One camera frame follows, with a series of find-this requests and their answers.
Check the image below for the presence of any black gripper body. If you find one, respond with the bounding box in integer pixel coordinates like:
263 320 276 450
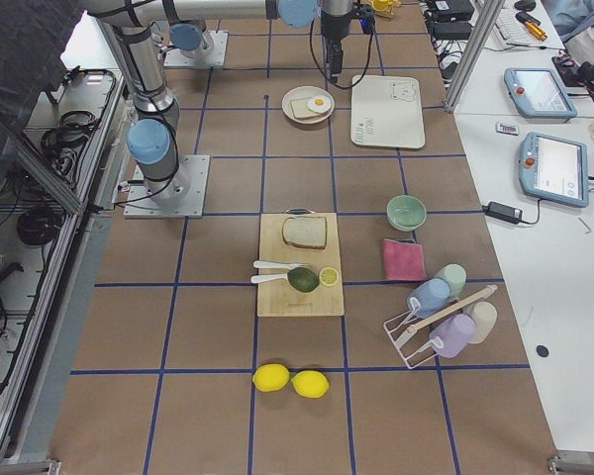
321 11 350 60

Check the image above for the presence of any white round plate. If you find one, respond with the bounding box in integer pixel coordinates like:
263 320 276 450
281 86 336 125

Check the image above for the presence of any bread slice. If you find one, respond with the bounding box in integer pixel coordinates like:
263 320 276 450
289 98 322 120
282 216 328 249

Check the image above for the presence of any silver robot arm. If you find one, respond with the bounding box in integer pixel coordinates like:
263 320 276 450
162 0 361 84
84 1 287 204

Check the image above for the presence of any fried egg toy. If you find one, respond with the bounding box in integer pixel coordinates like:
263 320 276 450
306 95 333 115

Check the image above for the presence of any white bear tray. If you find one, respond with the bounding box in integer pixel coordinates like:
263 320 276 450
350 75 426 149

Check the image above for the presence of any white keyboard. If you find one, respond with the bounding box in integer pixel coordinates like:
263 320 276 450
494 9 531 47

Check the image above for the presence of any green ceramic bowl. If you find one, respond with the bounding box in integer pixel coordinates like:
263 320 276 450
386 195 427 232

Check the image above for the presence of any far teach pendant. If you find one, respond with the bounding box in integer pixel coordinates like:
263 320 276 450
503 68 577 122

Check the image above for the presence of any teach pendant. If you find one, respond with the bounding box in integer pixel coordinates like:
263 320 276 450
503 68 577 122
518 133 589 208

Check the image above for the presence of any pink cloth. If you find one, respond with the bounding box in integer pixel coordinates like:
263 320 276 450
382 238 427 282

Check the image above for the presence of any half lemon slice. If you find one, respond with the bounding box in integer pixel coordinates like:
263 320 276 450
319 266 340 287

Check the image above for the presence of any white plastic spoon upper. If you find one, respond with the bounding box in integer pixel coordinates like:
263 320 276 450
252 260 306 270

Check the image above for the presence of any white plastic spoon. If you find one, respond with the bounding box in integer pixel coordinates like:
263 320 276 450
252 260 306 270
250 272 288 284

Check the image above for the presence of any green avocado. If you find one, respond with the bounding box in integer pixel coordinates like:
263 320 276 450
287 267 320 293

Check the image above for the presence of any white plastic spoon lower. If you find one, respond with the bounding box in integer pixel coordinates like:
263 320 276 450
250 272 288 284

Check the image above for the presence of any black power adapter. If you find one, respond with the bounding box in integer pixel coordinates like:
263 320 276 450
482 201 523 225

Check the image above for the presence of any near teach pendant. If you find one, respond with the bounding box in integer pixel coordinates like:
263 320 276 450
518 133 589 208

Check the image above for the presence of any green cup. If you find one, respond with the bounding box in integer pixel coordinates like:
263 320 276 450
435 263 467 299

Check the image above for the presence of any wooden cutting board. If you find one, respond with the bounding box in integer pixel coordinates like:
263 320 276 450
255 207 346 319

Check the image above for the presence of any blue cup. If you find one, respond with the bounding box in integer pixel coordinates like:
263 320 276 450
407 278 450 319

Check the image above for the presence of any beige cup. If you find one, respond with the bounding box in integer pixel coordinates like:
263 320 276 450
463 301 498 344

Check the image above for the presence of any purple cup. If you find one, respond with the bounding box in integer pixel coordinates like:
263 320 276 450
430 314 476 358

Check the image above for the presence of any yellow lemon left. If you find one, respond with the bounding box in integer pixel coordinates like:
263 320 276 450
251 363 290 393

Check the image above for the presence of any yellow lemon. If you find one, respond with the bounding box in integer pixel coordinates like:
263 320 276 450
291 370 330 399
251 363 290 393

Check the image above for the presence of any yellow lemon right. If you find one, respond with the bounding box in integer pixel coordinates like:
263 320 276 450
291 370 330 399

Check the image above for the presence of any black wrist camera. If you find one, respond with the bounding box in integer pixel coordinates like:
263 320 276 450
357 3 375 35

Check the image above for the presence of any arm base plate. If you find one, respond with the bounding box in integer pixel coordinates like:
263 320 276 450
163 30 229 69
123 154 210 219

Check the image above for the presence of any white wire cup rack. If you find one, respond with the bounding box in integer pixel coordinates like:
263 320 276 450
383 285 498 369

